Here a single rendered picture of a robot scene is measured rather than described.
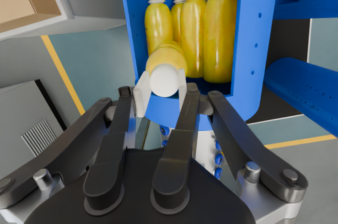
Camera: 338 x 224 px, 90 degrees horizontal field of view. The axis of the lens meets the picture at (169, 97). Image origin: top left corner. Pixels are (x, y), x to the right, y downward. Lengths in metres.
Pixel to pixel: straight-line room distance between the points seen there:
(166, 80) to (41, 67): 1.78
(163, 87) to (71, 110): 1.80
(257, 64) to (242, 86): 0.05
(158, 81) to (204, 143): 0.54
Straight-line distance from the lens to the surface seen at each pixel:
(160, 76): 0.21
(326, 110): 1.08
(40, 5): 0.52
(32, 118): 1.82
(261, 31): 0.31
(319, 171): 2.71
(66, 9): 0.58
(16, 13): 0.52
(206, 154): 0.76
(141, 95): 0.17
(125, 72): 1.60
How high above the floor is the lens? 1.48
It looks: 66 degrees down
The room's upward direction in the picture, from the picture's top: 175 degrees counter-clockwise
